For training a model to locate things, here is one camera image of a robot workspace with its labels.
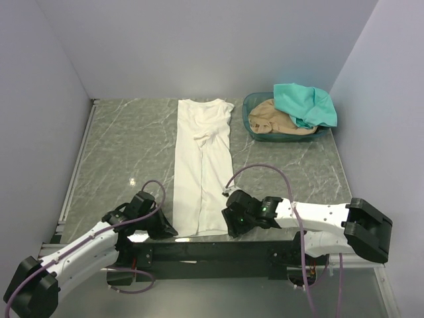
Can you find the teal plastic laundry basket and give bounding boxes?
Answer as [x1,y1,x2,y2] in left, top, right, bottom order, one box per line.
[242,92,330,142]

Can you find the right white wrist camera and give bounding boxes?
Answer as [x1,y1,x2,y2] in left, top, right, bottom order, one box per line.
[222,185,238,197]

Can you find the white printed t shirt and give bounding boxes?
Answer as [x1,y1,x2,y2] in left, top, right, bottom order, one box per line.
[172,99,234,237]

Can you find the beige t shirt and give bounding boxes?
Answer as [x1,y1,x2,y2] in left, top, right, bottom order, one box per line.
[248,99,317,136]

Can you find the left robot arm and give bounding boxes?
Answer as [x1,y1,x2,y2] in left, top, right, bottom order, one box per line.
[3,191,178,317]

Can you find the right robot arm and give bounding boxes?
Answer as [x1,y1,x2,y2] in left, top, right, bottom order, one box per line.
[222,187,393,264]

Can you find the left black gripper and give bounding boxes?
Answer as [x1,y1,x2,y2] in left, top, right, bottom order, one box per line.
[136,204,177,240]

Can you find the teal t shirt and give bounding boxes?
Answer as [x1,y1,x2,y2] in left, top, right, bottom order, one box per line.
[273,83,338,129]

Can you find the aluminium frame rail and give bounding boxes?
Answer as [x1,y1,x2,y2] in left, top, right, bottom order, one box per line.
[32,240,385,271]

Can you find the black base crossbar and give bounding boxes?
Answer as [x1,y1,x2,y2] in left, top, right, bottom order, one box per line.
[127,240,334,282]

